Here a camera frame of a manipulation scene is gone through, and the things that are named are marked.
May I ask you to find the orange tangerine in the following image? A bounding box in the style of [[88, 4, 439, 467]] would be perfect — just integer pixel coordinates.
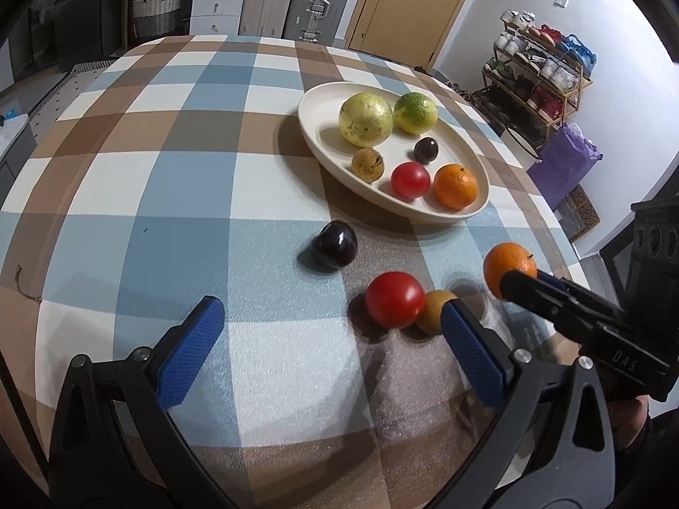
[[434, 164, 479, 210], [483, 241, 537, 301]]

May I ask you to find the red tomato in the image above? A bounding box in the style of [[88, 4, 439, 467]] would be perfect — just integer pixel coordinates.
[[365, 271, 426, 329], [390, 162, 430, 200]]

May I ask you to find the dark purple plum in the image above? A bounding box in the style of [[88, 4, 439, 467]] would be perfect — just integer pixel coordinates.
[[413, 137, 440, 164]]

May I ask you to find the green yellow guava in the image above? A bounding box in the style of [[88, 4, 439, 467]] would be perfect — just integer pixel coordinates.
[[393, 92, 438, 136]]

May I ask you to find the small brown fruit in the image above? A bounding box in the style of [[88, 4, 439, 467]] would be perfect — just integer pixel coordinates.
[[351, 147, 384, 184], [415, 290, 457, 337]]

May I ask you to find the yellow speckled guava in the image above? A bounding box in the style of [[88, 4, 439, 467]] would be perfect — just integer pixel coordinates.
[[338, 92, 393, 148]]

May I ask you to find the person right hand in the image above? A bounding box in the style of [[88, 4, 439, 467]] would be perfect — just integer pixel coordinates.
[[608, 395, 649, 445]]

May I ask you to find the cream trash bin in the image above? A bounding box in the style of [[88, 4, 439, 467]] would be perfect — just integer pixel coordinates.
[[503, 128, 540, 161]]

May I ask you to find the purple bag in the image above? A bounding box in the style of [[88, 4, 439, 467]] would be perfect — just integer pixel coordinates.
[[527, 123, 603, 210]]

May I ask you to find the cream round plate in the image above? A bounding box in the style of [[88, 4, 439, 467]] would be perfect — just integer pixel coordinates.
[[297, 81, 490, 224]]

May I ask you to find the wooden shoe rack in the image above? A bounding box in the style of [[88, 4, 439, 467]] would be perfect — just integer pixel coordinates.
[[473, 9, 597, 148]]

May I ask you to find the checkered tablecloth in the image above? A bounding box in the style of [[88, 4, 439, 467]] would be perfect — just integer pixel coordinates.
[[1, 36, 584, 508]]

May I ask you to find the wooden door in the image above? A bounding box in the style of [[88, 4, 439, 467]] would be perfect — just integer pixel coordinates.
[[344, 0, 467, 71]]

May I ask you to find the woven laundry basket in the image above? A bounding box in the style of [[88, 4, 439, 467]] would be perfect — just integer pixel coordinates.
[[132, 0, 182, 39]]

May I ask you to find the silver grey suitcase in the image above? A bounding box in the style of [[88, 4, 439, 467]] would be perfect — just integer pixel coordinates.
[[283, 0, 348, 46]]

